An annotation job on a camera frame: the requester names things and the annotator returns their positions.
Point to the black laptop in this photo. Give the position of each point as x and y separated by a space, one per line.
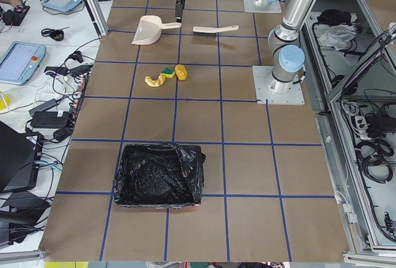
20 153

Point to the aluminium frame post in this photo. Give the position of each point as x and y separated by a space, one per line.
97 17

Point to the black power strip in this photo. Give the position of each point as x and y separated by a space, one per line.
79 94

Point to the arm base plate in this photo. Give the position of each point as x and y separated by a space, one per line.
261 2
270 91

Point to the black cloth bundle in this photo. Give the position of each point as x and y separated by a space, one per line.
334 17

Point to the toy croissant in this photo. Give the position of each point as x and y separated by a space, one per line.
155 83

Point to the beige hand brush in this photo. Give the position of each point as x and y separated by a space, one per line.
213 31

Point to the black power adapter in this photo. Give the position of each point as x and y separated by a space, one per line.
51 119

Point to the green yellow sponge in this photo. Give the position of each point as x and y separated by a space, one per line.
168 73

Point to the beige plastic dustpan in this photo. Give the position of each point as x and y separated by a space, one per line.
149 29

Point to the white crumpled cloth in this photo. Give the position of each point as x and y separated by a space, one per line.
338 37

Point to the bin with black bag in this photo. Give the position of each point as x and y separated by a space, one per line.
163 175

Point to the blue teach pendant near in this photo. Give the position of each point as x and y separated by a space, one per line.
20 61

